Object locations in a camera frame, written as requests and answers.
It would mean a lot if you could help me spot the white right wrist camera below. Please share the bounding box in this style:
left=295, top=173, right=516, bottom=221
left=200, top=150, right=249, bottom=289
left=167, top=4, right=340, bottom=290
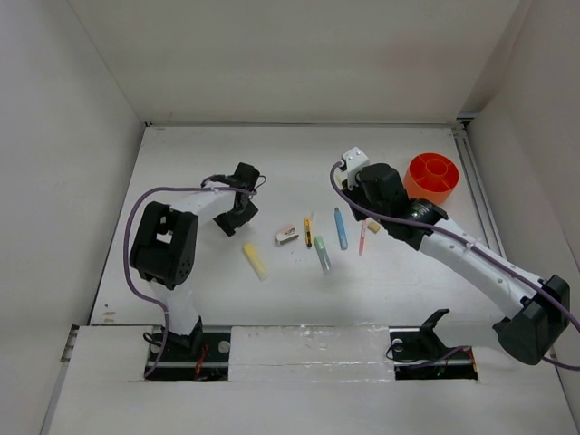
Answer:
left=341, top=147, right=370, bottom=179

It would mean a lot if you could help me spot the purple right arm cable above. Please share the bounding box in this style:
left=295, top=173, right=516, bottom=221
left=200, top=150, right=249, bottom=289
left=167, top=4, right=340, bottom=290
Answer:
left=329, top=160, right=580, bottom=373

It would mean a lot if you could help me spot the blue utility knife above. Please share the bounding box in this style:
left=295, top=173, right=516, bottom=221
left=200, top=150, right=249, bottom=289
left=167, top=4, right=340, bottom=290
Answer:
left=333, top=208, right=348, bottom=250

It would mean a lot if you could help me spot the green highlighter marker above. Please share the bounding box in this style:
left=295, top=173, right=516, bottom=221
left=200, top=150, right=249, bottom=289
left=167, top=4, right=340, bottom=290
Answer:
left=314, top=236, right=332, bottom=275

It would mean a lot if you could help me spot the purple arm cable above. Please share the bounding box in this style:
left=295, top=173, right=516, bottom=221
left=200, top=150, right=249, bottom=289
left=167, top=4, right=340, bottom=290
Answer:
left=329, top=160, right=580, bottom=373
left=122, top=174, right=268, bottom=377

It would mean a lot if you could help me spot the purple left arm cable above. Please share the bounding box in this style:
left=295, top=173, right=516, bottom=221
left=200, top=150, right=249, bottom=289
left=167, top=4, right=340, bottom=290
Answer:
left=122, top=174, right=268, bottom=377

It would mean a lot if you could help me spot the tan eraser block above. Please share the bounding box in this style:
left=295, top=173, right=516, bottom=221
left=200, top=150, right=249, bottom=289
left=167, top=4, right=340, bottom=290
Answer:
left=367, top=221, right=381, bottom=234

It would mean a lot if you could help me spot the yellow black utility knife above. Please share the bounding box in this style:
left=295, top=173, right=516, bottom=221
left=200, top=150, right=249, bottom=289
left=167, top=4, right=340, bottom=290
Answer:
left=304, top=217, right=313, bottom=248

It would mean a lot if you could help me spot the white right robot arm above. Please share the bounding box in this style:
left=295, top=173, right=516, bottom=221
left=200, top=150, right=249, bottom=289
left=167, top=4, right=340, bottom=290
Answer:
left=333, top=161, right=579, bottom=365

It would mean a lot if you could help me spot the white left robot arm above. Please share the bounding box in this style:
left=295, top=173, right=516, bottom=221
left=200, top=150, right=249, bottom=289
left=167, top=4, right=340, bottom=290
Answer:
left=123, top=162, right=264, bottom=360

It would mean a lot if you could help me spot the pink highlighter pen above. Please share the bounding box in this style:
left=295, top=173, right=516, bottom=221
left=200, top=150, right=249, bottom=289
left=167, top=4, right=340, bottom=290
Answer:
left=358, top=220, right=367, bottom=256

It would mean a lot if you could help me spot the orange round organizer container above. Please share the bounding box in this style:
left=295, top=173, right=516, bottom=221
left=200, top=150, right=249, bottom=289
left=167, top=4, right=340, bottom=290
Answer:
left=403, top=152, right=459, bottom=205

